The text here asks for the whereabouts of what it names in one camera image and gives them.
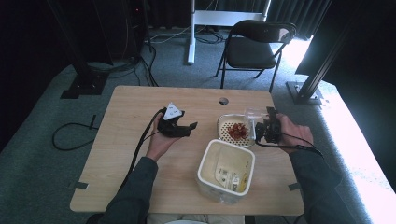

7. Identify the black equipment cabinet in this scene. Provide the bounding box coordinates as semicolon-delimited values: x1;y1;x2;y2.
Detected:
92;0;148;61

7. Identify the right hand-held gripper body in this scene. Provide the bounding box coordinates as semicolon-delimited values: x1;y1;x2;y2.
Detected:
262;106;283;145

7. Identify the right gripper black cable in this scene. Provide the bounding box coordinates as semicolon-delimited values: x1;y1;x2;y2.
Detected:
255;132;325;158

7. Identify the bundle of black cables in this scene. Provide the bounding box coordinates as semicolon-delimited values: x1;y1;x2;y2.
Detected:
87;17;161;88

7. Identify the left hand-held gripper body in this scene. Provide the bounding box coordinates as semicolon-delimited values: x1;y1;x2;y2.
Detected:
156;102;192;138

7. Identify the black looped floor cable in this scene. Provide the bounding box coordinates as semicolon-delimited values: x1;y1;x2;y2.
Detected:
51;114;101;152

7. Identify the white desk frame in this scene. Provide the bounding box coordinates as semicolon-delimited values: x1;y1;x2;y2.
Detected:
187;0;273;65

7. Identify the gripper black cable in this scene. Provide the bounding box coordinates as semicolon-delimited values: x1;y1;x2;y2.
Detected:
255;132;325;158
118;106;166;192

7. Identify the pale printed packet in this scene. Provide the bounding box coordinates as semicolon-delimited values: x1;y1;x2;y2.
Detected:
216;167;250;192

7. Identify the white floor cable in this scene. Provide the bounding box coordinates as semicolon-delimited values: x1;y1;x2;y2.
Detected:
145;26;191;45

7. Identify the dark curtain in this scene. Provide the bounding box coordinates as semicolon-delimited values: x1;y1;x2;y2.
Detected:
146;0;332;39

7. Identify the light wooden table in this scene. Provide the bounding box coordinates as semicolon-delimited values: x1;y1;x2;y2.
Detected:
69;85;306;217

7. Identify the person's left hand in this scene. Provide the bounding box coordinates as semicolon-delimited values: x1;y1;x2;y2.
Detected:
145;112;182;162

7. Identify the person's right hand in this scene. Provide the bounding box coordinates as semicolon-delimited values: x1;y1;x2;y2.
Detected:
275;112;315;155

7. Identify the pile of red food pieces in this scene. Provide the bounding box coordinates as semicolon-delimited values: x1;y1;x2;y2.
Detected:
227;122;250;142

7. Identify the black folding chair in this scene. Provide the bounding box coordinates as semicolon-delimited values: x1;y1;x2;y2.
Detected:
214;19;298;93

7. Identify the person's lap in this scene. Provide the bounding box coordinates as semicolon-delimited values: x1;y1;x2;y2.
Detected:
146;213;246;224

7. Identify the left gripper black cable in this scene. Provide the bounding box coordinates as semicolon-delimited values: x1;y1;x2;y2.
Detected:
118;106;166;192

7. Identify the black metal stand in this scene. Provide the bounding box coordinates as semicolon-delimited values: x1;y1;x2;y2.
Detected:
46;0;110;100
286;18;356;106

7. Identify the white square bin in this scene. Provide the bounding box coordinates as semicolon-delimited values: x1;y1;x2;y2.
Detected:
196;138;256;205

